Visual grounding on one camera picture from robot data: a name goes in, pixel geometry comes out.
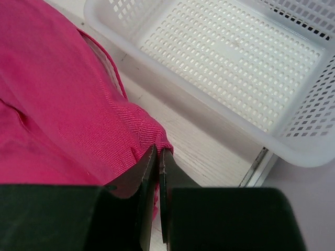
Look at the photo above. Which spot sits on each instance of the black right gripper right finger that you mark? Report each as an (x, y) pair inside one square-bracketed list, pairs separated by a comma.
[(177, 203)]

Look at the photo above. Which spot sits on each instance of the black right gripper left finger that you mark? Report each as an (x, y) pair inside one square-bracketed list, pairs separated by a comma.
[(133, 195)]

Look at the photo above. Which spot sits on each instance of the pink trousers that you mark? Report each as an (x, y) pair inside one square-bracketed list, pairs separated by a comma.
[(65, 115)]

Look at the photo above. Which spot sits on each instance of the aluminium table frame rail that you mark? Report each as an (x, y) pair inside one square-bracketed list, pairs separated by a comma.
[(259, 169)]

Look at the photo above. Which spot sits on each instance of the white plastic basket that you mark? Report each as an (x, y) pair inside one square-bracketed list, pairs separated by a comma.
[(266, 66)]

